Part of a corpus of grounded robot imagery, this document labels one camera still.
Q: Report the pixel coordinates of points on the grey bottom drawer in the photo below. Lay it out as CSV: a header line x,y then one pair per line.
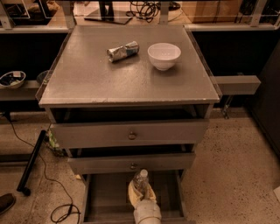
x,y
106,199

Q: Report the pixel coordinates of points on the green crumpled packet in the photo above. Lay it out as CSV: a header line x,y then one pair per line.
x,y
53,145

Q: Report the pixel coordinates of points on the grey side shelf right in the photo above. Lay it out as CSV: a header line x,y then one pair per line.
x,y
237,84

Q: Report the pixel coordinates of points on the grey side shelf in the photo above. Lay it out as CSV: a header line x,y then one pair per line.
x,y
24,93
237,84

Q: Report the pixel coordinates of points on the white ceramic bowl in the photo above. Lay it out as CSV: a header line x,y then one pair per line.
x,y
163,56

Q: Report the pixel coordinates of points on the grey middle drawer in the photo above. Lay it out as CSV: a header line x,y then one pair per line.
x,y
155,162

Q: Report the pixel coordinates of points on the dark shoe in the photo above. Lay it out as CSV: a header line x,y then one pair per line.
x,y
6,202

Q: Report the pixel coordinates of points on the cardboard box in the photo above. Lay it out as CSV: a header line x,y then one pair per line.
x,y
212,11

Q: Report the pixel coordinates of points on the grey drawer cabinet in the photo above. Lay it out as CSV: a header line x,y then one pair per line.
x,y
85,87

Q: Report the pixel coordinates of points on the grey side shelf left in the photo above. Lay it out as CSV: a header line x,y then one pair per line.
x,y
24,93

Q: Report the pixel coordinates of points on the black bar on floor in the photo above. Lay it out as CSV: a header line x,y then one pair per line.
x,y
22,188

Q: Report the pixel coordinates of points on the black monitor stand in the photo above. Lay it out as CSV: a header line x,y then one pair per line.
x,y
107,14

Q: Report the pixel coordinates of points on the crushed silver can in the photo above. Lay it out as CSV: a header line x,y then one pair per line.
x,y
123,51

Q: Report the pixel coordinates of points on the clear plastic water bottle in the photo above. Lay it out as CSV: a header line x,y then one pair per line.
x,y
141,181

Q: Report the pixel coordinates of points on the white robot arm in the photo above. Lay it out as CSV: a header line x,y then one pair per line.
x,y
146,208

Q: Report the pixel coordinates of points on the grey top drawer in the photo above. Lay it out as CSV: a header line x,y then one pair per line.
x,y
114,134

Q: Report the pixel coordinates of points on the grey drawer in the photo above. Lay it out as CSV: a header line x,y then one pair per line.
x,y
114,134
106,199
155,162

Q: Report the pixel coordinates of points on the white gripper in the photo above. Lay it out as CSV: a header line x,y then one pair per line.
x,y
146,208

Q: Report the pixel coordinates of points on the bowl with dark contents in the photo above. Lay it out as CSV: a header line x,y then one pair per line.
x,y
13,79

